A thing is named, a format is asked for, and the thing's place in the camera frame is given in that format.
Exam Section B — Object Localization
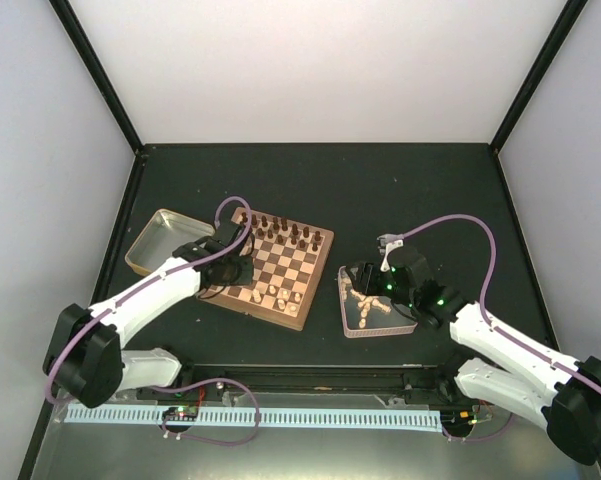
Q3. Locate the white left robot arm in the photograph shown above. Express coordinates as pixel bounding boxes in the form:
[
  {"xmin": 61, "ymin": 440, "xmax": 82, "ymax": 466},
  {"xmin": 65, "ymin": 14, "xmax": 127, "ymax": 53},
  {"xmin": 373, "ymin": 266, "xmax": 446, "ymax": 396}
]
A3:
[{"xmin": 42, "ymin": 221, "xmax": 253, "ymax": 408}]

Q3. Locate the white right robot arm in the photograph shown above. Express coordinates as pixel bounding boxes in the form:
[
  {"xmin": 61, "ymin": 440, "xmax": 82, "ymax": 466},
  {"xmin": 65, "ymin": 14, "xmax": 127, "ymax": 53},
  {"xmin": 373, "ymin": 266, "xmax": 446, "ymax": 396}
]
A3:
[{"xmin": 344, "ymin": 241, "xmax": 601, "ymax": 466}]

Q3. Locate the light pieces pile in tray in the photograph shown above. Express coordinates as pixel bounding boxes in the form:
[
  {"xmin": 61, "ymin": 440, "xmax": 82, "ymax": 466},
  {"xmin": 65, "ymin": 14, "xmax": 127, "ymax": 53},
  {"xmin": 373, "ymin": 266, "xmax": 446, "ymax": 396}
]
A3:
[{"xmin": 340, "ymin": 283, "xmax": 391, "ymax": 323}]

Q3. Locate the right controller board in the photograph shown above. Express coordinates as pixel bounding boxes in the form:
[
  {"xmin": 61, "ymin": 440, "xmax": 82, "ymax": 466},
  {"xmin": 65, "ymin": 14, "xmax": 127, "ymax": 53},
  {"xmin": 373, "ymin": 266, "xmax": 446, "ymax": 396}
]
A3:
[{"xmin": 440, "ymin": 410, "xmax": 494, "ymax": 426}]

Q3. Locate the controller board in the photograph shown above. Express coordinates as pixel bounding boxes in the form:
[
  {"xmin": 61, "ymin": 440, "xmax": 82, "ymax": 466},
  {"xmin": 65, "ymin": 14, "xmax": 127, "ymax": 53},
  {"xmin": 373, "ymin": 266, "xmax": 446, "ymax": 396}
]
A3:
[
  {"xmin": 440, "ymin": 410, "xmax": 494, "ymax": 426},
  {"xmin": 162, "ymin": 406, "xmax": 198, "ymax": 422}
]

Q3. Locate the left controller board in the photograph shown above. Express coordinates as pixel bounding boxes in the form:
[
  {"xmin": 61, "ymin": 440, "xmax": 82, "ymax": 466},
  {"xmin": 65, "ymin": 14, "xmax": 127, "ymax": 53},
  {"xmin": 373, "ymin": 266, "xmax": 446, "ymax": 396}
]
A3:
[{"xmin": 162, "ymin": 406, "xmax": 198, "ymax": 422}]

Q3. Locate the wooden chessboard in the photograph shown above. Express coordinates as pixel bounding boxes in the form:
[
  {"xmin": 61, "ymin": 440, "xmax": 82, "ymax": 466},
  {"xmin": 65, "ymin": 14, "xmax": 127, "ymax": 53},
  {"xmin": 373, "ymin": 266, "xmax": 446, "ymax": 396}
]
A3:
[{"xmin": 200, "ymin": 211, "xmax": 334, "ymax": 331}]

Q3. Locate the pink plastic tray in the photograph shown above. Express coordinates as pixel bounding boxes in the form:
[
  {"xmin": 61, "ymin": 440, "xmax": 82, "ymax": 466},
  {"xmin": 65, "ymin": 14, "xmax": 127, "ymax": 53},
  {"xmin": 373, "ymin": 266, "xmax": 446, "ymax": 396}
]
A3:
[{"xmin": 338, "ymin": 266, "xmax": 417, "ymax": 339}]

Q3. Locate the yellow metal tin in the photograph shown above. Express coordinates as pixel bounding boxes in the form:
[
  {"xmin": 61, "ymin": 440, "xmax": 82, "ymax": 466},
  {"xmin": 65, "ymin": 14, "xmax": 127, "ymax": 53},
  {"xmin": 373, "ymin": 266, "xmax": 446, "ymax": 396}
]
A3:
[{"xmin": 125, "ymin": 209, "xmax": 214, "ymax": 276}]

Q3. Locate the black front rail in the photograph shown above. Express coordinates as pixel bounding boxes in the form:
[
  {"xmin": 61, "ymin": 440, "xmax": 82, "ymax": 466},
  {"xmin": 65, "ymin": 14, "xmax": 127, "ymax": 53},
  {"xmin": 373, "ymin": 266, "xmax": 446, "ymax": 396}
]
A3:
[{"xmin": 182, "ymin": 365, "xmax": 450, "ymax": 393}]

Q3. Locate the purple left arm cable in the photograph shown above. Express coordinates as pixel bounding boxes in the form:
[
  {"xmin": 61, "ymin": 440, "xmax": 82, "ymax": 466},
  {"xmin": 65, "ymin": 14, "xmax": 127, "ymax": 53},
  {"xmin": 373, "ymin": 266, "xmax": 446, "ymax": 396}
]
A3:
[{"xmin": 44, "ymin": 195, "xmax": 254, "ymax": 406}]

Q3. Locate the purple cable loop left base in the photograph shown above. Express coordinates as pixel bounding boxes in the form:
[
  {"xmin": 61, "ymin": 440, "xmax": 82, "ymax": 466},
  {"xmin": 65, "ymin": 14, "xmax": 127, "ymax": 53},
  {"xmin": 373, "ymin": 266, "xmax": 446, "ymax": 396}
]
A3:
[{"xmin": 151, "ymin": 377, "xmax": 262, "ymax": 447}]

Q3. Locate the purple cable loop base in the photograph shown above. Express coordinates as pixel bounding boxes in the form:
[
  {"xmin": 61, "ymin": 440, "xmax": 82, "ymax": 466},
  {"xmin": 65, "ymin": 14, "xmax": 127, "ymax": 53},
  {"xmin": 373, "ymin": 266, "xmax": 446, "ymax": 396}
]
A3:
[
  {"xmin": 441, "ymin": 414, "xmax": 514, "ymax": 445},
  {"xmin": 151, "ymin": 377, "xmax": 262, "ymax": 447}
]

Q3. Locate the white slotted cable duct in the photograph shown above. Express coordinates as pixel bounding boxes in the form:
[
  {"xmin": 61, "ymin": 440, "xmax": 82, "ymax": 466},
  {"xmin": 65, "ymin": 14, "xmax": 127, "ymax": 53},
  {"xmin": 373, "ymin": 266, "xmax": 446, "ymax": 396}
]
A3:
[{"xmin": 64, "ymin": 404, "xmax": 442, "ymax": 433}]

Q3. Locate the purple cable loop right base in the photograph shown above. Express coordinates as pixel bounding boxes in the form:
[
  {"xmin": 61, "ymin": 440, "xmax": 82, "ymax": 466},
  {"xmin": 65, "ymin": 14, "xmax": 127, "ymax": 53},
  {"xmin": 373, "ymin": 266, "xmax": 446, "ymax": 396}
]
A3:
[{"xmin": 441, "ymin": 414, "xmax": 514, "ymax": 445}]

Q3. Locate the black frame post left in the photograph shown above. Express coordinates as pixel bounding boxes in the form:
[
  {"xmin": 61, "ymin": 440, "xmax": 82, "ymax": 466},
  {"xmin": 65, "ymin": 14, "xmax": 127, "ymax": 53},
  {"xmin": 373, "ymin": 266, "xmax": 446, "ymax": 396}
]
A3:
[{"xmin": 49, "ymin": 0, "xmax": 143, "ymax": 154}]

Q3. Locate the black frame post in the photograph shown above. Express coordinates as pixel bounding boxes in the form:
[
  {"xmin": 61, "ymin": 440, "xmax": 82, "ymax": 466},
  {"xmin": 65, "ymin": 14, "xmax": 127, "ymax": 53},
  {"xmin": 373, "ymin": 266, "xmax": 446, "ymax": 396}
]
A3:
[
  {"xmin": 49, "ymin": 0, "xmax": 143, "ymax": 154},
  {"xmin": 490, "ymin": 0, "xmax": 589, "ymax": 154}
]

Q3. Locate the black frame post right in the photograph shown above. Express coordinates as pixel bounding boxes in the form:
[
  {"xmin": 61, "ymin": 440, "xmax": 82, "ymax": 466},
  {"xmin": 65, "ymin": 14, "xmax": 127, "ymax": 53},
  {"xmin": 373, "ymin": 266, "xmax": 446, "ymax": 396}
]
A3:
[{"xmin": 490, "ymin": 0, "xmax": 589, "ymax": 154}]

